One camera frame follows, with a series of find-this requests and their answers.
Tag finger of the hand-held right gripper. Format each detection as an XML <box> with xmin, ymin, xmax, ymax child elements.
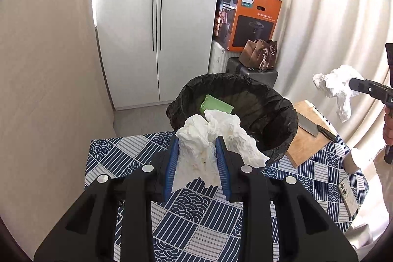
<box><xmin>348</xmin><ymin>77</ymin><xmax>393</xmax><ymax>105</ymax></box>

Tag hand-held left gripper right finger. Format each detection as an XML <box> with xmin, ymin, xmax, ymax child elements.
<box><xmin>215</xmin><ymin>136</ymin><xmax>359</xmax><ymax>262</ymax></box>

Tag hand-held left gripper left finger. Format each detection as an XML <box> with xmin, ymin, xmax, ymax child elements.
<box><xmin>34</xmin><ymin>136</ymin><xmax>180</xmax><ymax>262</ymax></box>

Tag white tissue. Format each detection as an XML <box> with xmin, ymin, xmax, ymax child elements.
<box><xmin>172</xmin><ymin>109</ymin><xmax>270</xmax><ymax>189</ymax></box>
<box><xmin>312</xmin><ymin>65</ymin><xmax>365</xmax><ymax>123</ymax></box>

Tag green plastic packet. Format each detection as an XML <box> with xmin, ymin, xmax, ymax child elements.
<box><xmin>199</xmin><ymin>94</ymin><xmax>234</xmax><ymax>115</ymax></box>

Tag bin with black bag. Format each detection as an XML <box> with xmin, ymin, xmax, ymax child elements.
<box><xmin>166</xmin><ymin>73</ymin><xmax>299</xmax><ymax>163</ymax></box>

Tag person's right forearm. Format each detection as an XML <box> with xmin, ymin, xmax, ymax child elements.
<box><xmin>373</xmin><ymin>152</ymin><xmax>393</xmax><ymax>220</ymax></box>

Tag person's right hand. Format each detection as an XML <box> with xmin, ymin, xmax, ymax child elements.
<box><xmin>382</xmin><ymin>109</ymin><xmax>393</xmax><ymax>146</ymax></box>

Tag blue patterned tablecloth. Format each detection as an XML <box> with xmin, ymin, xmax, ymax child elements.
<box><xmin>84</xmin><ymin>131</ymin><xmax>370</xmax><ymax>262</ymax></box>

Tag white cup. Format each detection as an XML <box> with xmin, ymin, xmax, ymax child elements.
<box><xmin>343</xmin><ymin>148</ymin><xmax>370</xmax><ymax>172</ymax></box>

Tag cream curtain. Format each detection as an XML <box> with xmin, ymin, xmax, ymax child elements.
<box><xmin>255</xmin><ymin>0</ymin><xmax>393</xmax><ymax>250</ymax></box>

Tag wooden cutting board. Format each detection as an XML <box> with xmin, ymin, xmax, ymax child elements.
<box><xmin>285</xmin><ymin>100</ymin><xmax>338</xmax><ymax>168</ymax></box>

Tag black suitcase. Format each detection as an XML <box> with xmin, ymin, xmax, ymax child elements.
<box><xmin>225</xmin><ymin>56</ymin><xmax>279</xmax><ymax>87</ymax></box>

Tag white radiator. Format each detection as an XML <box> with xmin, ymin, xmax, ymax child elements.
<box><xmin>208</xmin><ymin>40</ymin><xmax>229</xmax><ymax>75</ymax></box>

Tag brown handbag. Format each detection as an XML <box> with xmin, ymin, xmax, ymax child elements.
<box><xmin>239</xmin><ymin>39</ymin><xmax>278</xmax><ymax>71</ymax></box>

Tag white smartphone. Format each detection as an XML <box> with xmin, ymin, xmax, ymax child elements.
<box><xmin>338</xmin><ymin>178</ymin><xmax>360</xmax><ymax>218</ymax></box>

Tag orange cardboard box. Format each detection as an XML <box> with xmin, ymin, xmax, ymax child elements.
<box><xmin>215</xmin><ymin>0</ymin><xmax>282</xmax><ymax>53</ymax></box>

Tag white wardrobe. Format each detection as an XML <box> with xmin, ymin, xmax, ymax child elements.
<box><xmin>92</xmin><ymin>0</ymin><xmax>223</xmax><ymax>110</ymax></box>

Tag steel cleaver with black handle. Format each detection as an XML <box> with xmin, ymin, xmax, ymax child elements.
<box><xmin>297</xmin><ymin>113</ymin><xmax>337</xmax><ymax>143</ymax></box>

